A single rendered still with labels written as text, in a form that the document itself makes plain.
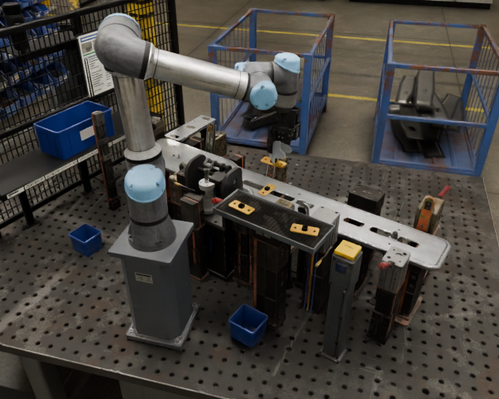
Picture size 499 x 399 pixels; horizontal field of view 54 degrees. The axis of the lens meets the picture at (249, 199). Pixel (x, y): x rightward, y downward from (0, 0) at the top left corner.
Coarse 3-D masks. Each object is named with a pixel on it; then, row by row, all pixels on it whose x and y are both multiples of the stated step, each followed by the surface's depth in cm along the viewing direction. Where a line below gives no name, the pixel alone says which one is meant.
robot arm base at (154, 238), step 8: (168, 216) 153; (136, 224) 149; (144, 224) 148; (152, 224) 148; (160, 224) 150; (168, 224) 152; (128, 232) 154; (136, 232) 150; (144, 232) 149; (152, 232) 149; (160, 232) 150; (168, 232) 152; (128, 240) 154; (136, 240) 150; (144, 240) 150; (152, 240) 150; (160, 240) 152; (168, 240) 152; (136, 248) 152; (144, 248) 151; (152, 248) 151; (160, 248) 152
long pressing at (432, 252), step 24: (168, 144) 230; (168, 168) 212; (216, 168) 212; (288, 192) 197; (312, 192) 197; (360, 216) 183; (360, 240) 171; (384, 240) 172; (432, 240) 172; (432, 264) 161
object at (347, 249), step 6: (342, 246) 144; (348, 246) 144; (354, 246) 144; (360, 246) 144; (336, 252) 143; (342, 252) 142; (348, 252) 142; (354, 252) 142; (348, 258) 141; (354, 258) 141
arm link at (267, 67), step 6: (234, 66) 145; (240, 66) 143; (246, 66) 143; (252, 66) 142; (258, 66) 142; (264, 66) 144; (270, 66) 144; (246, 72) 142; (252, 72) 139; (270, 72) 144; (270, 78) 144
